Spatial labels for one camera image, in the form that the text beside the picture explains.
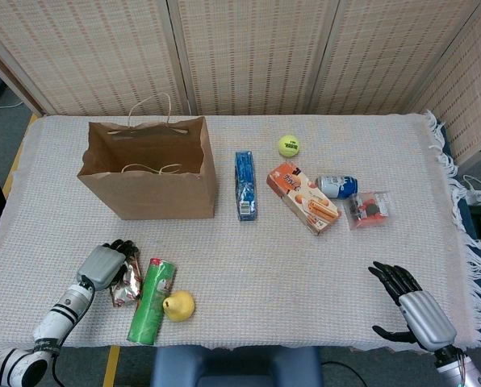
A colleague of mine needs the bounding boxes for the gold red snack packet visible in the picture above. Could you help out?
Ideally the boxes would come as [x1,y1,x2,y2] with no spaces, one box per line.
[110,257,144,308]

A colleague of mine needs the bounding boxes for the woven bamboo folding screen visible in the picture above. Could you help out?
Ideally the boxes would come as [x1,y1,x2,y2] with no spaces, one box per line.
[0,0,481,166]

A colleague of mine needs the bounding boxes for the brown paper bag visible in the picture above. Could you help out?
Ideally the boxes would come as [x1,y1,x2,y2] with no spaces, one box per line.
[76,92,217,221]

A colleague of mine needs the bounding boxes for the green chips can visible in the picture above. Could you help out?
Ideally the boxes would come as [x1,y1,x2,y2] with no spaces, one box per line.
[127,257,177,346]

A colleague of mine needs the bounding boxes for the orange cream snack box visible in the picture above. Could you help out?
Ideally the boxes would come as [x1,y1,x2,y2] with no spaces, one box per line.
[266,161,342,237]

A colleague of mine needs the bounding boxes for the white woven tablecloth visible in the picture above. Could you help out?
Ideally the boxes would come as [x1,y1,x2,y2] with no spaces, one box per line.
[0,109,481,356]

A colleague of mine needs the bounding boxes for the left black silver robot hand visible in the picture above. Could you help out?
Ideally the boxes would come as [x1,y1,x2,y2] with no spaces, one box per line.
[75,239,140,291]

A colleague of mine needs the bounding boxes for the blue white drink can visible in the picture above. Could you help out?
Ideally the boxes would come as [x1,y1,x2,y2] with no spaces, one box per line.
[315,174,359,200]

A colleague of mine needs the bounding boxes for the yellow tennis ball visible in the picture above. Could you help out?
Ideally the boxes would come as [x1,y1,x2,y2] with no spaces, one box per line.
[278,135,302,157]

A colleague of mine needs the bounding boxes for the yellow pear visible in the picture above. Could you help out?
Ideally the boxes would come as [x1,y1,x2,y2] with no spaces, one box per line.
[162,289,196,323]

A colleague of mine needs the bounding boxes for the blue padded seat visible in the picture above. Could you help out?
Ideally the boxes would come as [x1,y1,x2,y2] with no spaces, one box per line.
[149,345,324,387]

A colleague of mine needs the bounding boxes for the clear bag of red parts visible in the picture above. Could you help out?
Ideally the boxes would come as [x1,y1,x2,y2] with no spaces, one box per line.
[342,191,391,231]

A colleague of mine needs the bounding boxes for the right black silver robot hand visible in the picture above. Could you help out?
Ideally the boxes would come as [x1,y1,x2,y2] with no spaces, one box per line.
[368,260,458,351]

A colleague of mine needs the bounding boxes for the blue biscuit box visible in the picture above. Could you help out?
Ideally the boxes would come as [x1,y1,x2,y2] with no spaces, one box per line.
[234,151,260,223]

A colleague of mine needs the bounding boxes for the white power strip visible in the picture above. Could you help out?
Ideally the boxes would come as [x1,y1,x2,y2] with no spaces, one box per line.
[462,175,481,206]

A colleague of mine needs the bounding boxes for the black floor cable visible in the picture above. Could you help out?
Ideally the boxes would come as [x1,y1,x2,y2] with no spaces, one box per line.
[320,360,369,387]

